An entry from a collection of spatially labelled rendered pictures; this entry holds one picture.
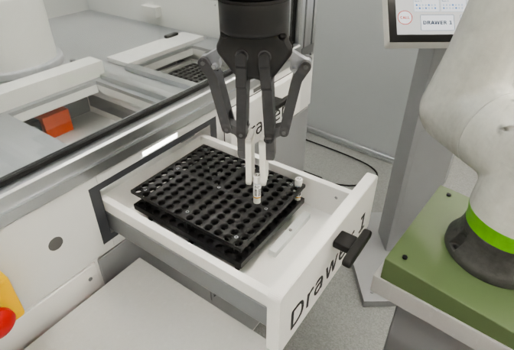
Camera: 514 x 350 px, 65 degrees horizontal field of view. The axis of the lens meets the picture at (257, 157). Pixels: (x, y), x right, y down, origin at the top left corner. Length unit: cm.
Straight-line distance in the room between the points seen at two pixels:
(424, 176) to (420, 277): 94
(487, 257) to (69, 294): 65
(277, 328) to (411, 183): 118
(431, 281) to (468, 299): 5
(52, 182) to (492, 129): 61
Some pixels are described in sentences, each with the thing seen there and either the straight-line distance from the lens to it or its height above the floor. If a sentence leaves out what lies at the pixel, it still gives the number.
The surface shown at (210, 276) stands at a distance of 56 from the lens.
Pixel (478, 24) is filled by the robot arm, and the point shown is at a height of 114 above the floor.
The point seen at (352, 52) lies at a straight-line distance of 232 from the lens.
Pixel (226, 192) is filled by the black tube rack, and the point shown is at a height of 90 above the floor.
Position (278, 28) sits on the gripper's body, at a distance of 43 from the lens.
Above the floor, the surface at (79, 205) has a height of 91.
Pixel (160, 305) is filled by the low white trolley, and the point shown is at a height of 76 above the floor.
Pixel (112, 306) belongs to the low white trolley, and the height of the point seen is 76.
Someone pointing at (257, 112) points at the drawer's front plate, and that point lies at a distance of 90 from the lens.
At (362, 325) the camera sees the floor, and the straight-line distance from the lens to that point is 161.
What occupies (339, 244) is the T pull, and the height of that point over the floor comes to 91.
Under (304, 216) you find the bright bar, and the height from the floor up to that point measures 85.
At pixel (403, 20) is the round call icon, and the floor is 101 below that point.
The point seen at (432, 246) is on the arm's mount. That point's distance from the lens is 75.
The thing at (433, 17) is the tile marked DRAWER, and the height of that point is 101.
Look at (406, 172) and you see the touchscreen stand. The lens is 157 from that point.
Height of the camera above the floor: 130
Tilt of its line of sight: 33 degrees down
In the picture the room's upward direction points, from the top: straight up
